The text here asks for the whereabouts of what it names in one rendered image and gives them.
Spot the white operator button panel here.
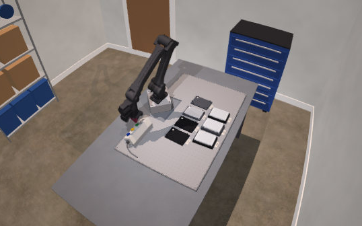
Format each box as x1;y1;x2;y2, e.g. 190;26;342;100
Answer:
123;117;152;158

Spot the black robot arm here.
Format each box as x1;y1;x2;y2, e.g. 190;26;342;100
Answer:
118;35;179;123

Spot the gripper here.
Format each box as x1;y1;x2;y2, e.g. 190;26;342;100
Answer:
131;107;143;123

